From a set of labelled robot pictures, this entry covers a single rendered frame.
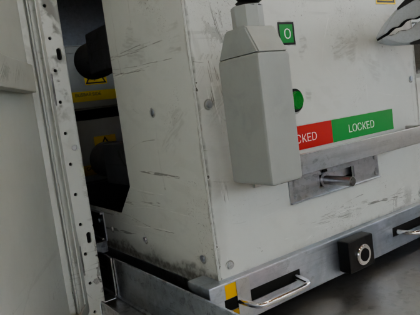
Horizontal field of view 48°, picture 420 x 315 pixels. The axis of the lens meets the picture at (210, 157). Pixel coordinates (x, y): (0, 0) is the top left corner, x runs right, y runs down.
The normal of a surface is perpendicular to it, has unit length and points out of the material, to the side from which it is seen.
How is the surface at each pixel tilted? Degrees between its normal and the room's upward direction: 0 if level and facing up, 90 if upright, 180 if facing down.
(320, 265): 90
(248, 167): 90
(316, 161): 90
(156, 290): 90
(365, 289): 0
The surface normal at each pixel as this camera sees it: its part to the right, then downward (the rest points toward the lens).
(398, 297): -0.13, -0.99
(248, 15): 0.23, 0.07
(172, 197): -0.80, 0.17
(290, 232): 0.58, 0.01
